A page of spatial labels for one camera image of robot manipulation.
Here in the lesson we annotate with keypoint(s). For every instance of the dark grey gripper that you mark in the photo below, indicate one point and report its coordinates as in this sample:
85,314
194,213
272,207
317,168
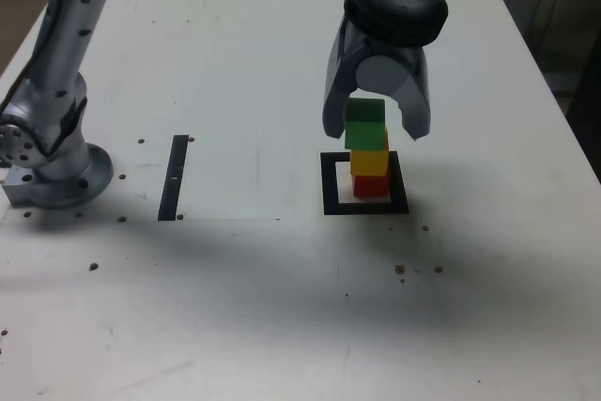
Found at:
394,51

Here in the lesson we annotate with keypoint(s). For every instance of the black tape square outline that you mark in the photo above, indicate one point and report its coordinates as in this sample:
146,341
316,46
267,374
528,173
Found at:
328,185

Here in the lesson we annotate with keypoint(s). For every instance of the yellow cube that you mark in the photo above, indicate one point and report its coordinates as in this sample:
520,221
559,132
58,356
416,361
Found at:
371,161

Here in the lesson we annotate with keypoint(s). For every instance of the black tape strip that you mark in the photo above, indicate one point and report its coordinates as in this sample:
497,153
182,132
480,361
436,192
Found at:
171,185

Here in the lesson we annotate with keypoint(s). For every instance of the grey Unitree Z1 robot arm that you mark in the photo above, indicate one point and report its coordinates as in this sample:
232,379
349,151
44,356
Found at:
70,44

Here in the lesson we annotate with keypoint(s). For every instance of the red cube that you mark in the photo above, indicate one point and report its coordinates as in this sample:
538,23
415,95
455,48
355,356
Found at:
371,187

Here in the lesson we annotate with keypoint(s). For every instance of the green cube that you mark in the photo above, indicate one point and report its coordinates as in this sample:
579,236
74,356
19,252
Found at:
364,131

